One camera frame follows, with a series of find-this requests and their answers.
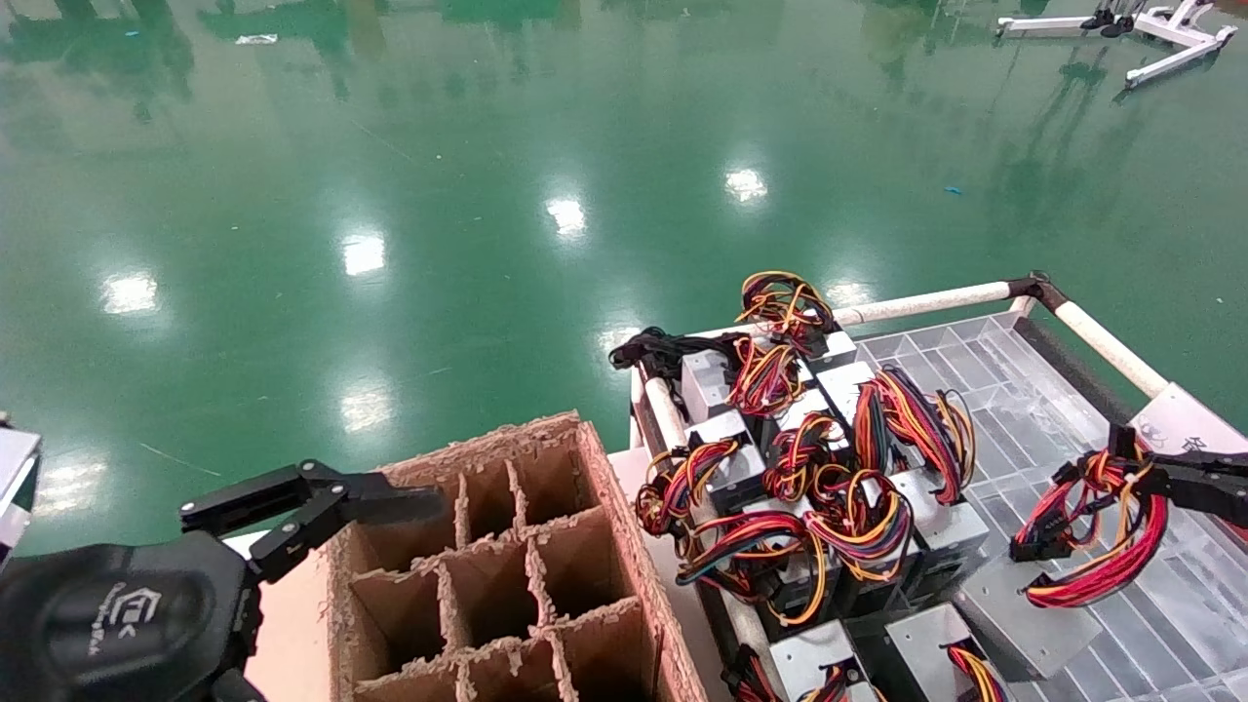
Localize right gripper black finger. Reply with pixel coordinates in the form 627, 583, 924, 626
1136, 468, 1248, 527
1160, 453, 1248, 479

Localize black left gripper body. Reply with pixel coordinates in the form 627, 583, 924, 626
0, 534, 262, 702

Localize silver power supply coloured wires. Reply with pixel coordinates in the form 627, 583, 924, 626
680, 339, 802, 422
734, 270, 859, 376
634, 409, 768, 537
817, 361, 981, 508
723, 619, 883, 702
882, 603, 1015, 702
804, 466, 993, 604
676, 509, 844, 640
954, 424, 1171, 681
763, 388, 851, 503

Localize white red label sign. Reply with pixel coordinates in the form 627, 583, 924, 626
1131, 382, 1248, 459

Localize white grey boxy part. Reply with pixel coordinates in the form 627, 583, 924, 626
0, 414, 44, 562

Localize brown cardboard divider box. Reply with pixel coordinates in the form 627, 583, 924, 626
325, 409, 708, 702

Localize clear plastic grid tray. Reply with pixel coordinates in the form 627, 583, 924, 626
858, 312, 1248, 702

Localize white stand legs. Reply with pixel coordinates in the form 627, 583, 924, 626
994, 0, 1239, 91

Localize black cable bundle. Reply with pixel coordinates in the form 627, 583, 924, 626
608, 327, 747, 381

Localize pile of wired power supplies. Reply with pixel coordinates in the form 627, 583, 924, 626
629, 271, 1171, 702

